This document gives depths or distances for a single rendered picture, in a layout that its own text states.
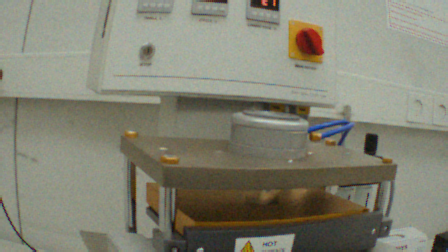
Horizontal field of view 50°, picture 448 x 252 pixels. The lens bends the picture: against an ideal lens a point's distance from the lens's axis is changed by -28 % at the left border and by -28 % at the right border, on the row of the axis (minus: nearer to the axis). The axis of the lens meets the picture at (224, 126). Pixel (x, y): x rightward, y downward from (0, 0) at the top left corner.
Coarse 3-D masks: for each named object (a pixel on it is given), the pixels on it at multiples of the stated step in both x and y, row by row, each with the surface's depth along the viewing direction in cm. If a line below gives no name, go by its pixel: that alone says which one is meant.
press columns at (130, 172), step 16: (128, 160) 67; (128, 176) 67; (128, 192) 68; (160, 192) 54; (176, 192) 54; (384, 192) 63; (128, 208) 68; (160, 208) 54; (176, 208) 54; (128, 224) 68; (160, 224) 54; (176, 224) 54
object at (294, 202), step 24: (192, 192) 68; (216, 192) 69; (240, 192) 70; (264, 192) 64; (288, 192) 71; (312, 192) 72; (192, 216) 56; (216, 216) 57; (240, 216) 58; (264, 216) 59; (288, 216) 59; (312, 216) 59; (336, 216) 60
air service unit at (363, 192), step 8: (368, 136) 86; (376, 136) 86; (368, 144) 86; (376, 144) 86; (368, 152) 86; (376, 152) 87; (360, 184) 85; (368, 184) 86; (376, 184) 87; (336, 192) 85; (344, 192) 85; (352, 192) 85; (360, 192) 87; (368, 192) 86; (360, 200) 86; (368, 200) 87
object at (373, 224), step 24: (360, 216) 60; (168, 240) 52; (192, 240) 53; (216, 240) 53; (240, 240) 54; (264, 240) 55; (288, 240) 56; (312, 240) 57; (336, 240) 58; (360, 240) 60
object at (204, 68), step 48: (144, 0) 71; (192, 0) 73; (240, 0) 76; (288, 0) 78; (96, 48) 77; (144, 48) 72; (192, 48) 75; (240, 48) 77; (288, 48) 79; (336, 48) 82; (192, 96) 76; (240, 96) 78; (288, 96) 80
